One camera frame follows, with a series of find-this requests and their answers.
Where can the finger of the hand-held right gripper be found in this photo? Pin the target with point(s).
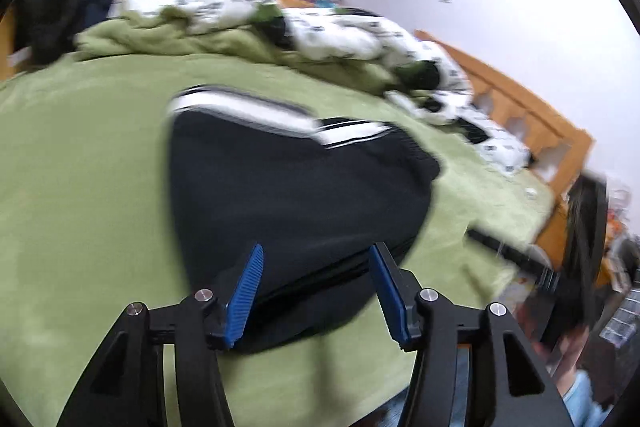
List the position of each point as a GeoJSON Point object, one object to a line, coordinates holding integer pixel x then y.
{"type": "Point", "coordinates": [510, 257]}

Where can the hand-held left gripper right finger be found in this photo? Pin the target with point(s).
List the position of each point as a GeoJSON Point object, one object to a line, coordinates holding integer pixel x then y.
{"type": "Point", "coordinates": [390, 297]}

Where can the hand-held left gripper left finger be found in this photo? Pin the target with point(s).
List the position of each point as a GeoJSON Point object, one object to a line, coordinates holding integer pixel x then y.
{"type": "Point", "coordinates": [245, 292]}

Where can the green fleece bed blanket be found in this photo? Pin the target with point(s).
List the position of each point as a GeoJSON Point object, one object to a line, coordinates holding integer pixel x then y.
{"type": "Point", "coordinates": [75, 207]}

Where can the wooden bed frame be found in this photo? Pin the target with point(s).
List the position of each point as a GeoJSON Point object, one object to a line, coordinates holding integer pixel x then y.
{"type": "Point", "coordinates": [530, 107]}

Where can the black pants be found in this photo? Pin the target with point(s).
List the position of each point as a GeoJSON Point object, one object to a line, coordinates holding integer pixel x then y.
{"type": "Point", "coordinates": [300, 187]}

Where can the teal item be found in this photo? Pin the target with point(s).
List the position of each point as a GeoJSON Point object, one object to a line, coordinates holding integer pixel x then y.
{"type": "Point", "coordinates": [325, 2]}

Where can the black garment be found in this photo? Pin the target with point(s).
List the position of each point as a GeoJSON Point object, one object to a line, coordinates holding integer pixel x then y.
{"type": "Point", "coordinates": [45, 12]}

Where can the person's right forearm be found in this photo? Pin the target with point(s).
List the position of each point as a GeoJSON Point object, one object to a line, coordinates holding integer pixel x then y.
{"type": "Point", "coordinates": [585, 392]}

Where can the white floral pillow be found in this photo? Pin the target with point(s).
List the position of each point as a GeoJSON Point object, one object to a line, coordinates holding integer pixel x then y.
{"type": "Point", "coordinates": [500, 152]}

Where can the green and white floral quilt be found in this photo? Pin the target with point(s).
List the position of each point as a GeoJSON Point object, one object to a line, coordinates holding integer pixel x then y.
{"type": "Point", "coordinates": [340, 32]}

